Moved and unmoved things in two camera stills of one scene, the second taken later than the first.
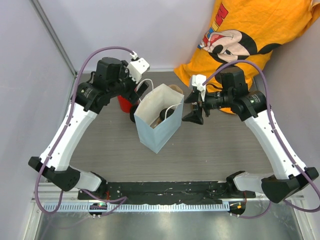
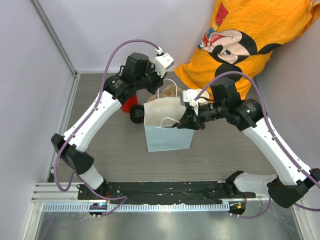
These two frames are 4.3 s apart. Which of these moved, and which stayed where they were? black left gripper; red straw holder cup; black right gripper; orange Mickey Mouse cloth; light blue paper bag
Moved: black left gripper; black right gripper; light blue paper bag
Stayed: red straw holder cup; orange Mickey Mouse cloth
